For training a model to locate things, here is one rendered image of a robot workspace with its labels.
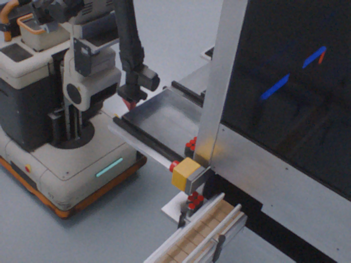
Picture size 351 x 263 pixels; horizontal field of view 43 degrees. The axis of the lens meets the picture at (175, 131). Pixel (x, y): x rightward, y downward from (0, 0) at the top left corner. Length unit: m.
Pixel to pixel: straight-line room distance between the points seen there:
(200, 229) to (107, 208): 1.25
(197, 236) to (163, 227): 1.16
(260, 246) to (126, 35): 0.79
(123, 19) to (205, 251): 0.74
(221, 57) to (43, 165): 1.45
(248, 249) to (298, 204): 0.32
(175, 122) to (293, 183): 0.65
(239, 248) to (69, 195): 1.04
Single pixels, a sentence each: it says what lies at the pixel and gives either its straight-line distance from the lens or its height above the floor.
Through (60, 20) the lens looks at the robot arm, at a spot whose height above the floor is 1.21.
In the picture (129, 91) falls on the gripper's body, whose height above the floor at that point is 1.01.
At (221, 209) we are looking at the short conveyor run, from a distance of 1.40.
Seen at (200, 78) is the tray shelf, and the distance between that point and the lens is 1.98.
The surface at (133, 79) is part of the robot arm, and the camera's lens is 1.60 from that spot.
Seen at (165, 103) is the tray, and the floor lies 0.88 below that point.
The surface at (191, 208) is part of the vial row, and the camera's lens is 1.39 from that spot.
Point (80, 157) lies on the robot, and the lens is 2.40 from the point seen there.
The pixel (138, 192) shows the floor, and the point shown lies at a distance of 2.61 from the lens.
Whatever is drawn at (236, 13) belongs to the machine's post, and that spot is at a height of 1.53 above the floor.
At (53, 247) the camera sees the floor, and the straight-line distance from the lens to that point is 2.41.
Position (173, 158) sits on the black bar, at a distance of 1.55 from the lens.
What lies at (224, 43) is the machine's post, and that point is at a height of 1.44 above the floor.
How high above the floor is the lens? 2.01
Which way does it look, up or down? 42 degrees down
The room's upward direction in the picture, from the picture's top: 8 degrees clockwise
